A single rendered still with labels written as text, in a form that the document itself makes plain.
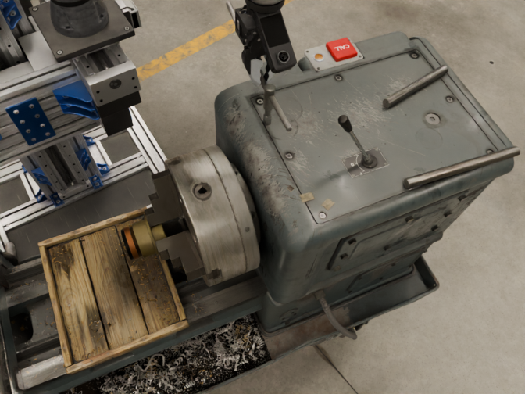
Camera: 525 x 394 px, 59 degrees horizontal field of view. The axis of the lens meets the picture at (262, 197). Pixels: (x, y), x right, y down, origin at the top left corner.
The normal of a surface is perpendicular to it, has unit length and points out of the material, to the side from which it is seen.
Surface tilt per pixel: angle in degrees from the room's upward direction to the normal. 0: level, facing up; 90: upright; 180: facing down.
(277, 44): 31
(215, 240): 45
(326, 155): 0
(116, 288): 0
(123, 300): 0
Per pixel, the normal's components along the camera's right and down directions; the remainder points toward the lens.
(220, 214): 0.23, -0.06
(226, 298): 0.06, -0.48
